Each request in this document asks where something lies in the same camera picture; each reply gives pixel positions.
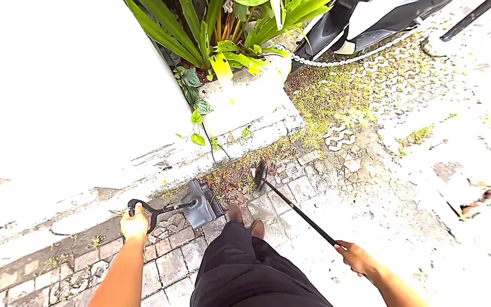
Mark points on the person's left fingers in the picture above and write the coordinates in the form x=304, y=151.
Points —
x=125, y=215

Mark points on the black and white motorcycle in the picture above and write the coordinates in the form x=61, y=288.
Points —
x=362, y=23

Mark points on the green climbing vine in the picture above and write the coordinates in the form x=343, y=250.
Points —
x=191, y=79

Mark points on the person's left hand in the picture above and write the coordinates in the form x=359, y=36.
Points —
x=134, y=225

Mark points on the pile of dry leaves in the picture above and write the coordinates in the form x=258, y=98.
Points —
x=227, y=181

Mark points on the person's legs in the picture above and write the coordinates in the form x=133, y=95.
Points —
x=245, y=273

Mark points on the person's left thumb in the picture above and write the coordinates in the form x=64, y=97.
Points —
x=138, y=209

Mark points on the white concrete planter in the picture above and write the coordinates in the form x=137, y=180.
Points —
x=245, y=102

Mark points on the person's right fingers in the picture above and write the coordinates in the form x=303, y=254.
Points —
x=345, y=247

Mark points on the black metal post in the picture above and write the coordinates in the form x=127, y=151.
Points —
x=469, y=20

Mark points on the person's right hand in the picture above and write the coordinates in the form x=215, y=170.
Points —
x=359, y=259

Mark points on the large green leafy plant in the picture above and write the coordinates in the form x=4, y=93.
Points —
x=177, y=36

